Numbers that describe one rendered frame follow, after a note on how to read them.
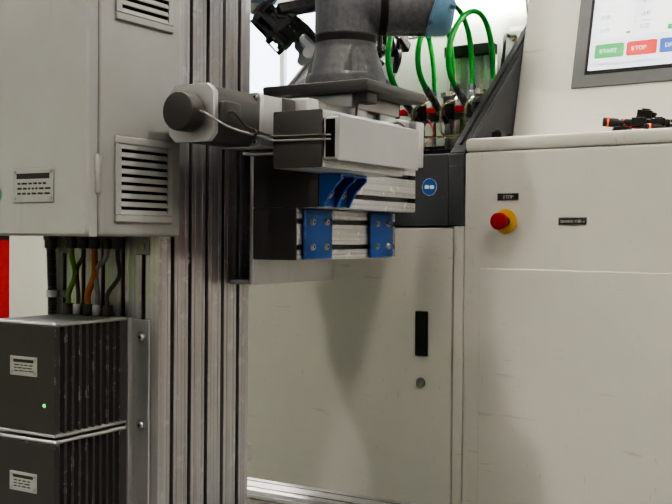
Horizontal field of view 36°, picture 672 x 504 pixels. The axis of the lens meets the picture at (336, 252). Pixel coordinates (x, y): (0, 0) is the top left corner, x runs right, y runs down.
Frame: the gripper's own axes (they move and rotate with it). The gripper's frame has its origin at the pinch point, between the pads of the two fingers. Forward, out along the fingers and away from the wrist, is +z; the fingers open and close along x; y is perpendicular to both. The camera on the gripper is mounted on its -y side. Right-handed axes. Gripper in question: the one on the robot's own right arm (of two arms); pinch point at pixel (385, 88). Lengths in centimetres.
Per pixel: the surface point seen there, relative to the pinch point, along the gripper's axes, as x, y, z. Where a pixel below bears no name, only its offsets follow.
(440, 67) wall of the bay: -2.9, -32.3, -10.0
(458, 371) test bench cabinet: 34, 22, 67
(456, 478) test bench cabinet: 34, 22, 90
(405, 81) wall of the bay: -14.4, -32.3, -7.0
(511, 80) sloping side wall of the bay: 35.0, -0.5, 0.8
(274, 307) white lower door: -18, 22, 55
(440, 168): 29.0, 21.7, 22.5
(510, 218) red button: 46, 22, 34
